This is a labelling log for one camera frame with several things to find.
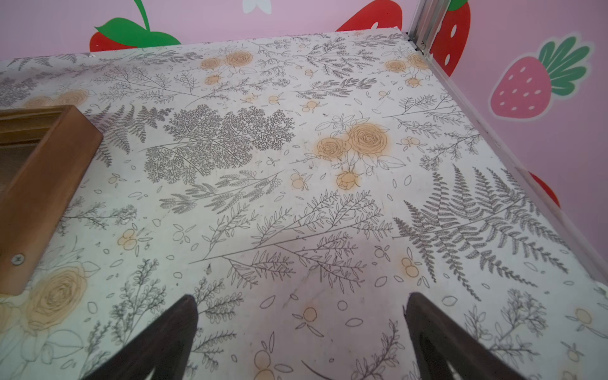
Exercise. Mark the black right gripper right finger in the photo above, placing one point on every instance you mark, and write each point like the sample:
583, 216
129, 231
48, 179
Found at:
441, 345

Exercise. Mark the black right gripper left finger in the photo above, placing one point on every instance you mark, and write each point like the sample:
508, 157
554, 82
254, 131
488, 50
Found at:
161, 351

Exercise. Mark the wooden jewelry display stand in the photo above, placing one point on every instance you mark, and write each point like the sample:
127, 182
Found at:
45, 153

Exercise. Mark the aluminium corner frame post right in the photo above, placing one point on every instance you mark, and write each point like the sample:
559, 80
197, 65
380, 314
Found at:
426, 23

